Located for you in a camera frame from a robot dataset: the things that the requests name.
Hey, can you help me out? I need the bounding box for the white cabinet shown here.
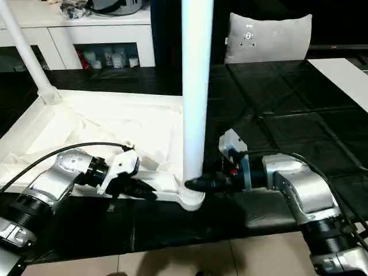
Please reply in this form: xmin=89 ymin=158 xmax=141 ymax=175
xmin=0 ymin=8 xmax=156 ymax=71

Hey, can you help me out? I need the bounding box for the white flat board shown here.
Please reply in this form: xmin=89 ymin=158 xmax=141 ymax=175
xmin=306 ymin=57 xmax=368 ymax=114

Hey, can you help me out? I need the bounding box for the white plastic table leg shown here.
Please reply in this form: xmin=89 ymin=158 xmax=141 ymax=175
xmin=0 ymin=0 xmax=60 ymax=106
xmin=181 ymin=0 xmax=216 ymax=190

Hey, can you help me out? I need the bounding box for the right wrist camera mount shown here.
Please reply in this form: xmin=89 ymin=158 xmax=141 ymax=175
xmin=217 ymin=128 xmax=253 ymax=192

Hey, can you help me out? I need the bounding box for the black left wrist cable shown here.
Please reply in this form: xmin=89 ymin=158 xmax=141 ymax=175
xmin=0 ymin=142 xmax=136 ymax=193

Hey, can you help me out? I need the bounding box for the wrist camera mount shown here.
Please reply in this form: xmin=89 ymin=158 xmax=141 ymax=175
xmin=217 ymin=128 xmax=253 ymax=192
xmin=97 ymin=148 xmax=141 ymax=195

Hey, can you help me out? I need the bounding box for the white plastic table top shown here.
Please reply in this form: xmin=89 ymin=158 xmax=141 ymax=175
xmin=0 ymin=89 xmax=206 ymax=212

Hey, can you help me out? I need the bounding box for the dark helmet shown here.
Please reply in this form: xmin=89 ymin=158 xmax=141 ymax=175
xmin=89 ymin=0 xmax=150 ymax=17

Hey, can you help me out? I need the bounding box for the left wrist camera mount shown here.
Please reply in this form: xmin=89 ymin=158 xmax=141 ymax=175
xmin=97 ymin=148 xmax=141 ymax=195

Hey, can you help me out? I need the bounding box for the black cabinet gold label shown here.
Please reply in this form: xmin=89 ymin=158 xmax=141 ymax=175
xmin=151 ymin=0 xmax=232 ymax=66

